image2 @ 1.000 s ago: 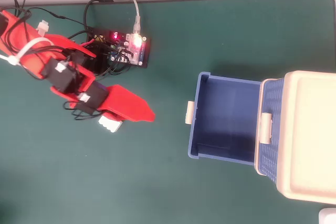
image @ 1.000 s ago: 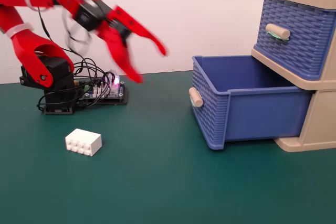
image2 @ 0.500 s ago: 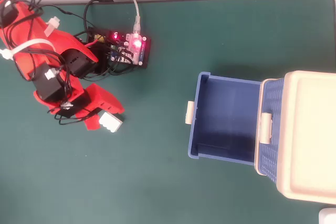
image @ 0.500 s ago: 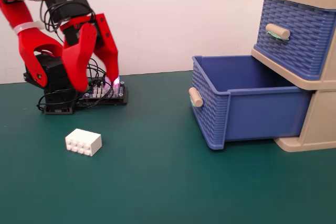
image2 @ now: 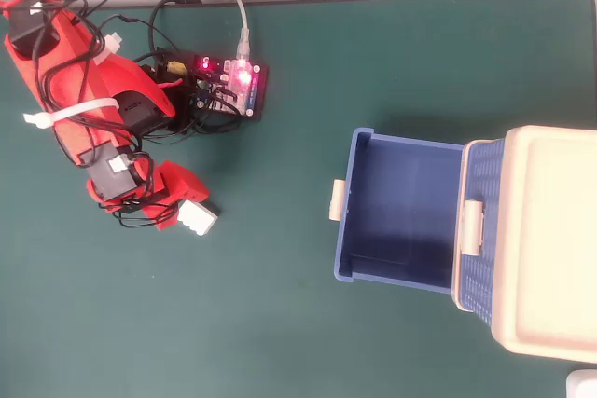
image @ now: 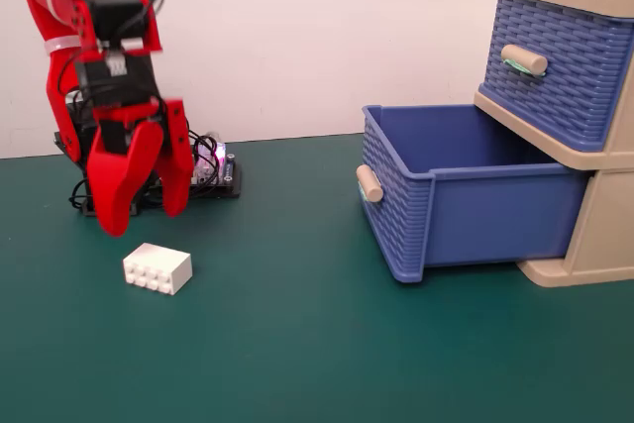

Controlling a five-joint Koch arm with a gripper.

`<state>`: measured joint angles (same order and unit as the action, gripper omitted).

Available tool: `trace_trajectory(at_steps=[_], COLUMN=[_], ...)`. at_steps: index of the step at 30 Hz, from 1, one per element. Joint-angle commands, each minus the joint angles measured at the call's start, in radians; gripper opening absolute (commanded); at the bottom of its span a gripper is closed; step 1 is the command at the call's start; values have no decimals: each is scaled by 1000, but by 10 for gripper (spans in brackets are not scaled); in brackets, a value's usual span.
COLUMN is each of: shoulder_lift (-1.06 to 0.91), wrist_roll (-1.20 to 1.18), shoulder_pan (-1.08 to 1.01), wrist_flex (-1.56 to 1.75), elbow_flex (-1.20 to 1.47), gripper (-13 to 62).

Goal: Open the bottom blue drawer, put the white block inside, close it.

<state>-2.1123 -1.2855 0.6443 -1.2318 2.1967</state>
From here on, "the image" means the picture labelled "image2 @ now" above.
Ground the white cube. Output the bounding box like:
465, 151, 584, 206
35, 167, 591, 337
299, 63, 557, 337
178, 199, 220, 237

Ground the dark green table mat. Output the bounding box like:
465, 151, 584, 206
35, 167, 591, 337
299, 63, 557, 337
0, 0, 597, 398

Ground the white object at mat edge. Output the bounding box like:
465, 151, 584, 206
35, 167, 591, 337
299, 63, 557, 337
565, 368, 597, 398

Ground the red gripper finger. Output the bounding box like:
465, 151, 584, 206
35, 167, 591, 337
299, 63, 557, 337
160, 159, 210, 206
141, 203, 182, 233

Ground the beige plastic drawer cabinet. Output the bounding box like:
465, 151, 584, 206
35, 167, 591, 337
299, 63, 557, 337
454, 125, 597, 364

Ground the blue wicker drawer, large handle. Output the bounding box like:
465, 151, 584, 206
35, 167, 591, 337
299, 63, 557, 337
452, 138, 508, 329

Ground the white USB cable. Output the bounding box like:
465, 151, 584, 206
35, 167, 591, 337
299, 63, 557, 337
234, 0, 254, 62

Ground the white zip tie on forearm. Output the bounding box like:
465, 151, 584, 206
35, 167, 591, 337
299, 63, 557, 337
22, 97, 120, 130

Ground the blue wicker drawer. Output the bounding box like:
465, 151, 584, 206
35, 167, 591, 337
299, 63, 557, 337
327, 126, 467, 296
452, 138, 508, 329

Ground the black power cable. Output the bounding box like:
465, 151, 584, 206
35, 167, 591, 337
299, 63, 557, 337
147, 0, 204, 63

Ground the white zip tie on upper arm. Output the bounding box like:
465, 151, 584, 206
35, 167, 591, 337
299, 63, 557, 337
92, 32, 125, 66

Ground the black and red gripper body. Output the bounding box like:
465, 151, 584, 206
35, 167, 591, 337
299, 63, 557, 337
132, 167, 168, 209

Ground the black controller board with LEDs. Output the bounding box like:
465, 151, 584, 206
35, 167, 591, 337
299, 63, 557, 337
153, 48, 270, 122

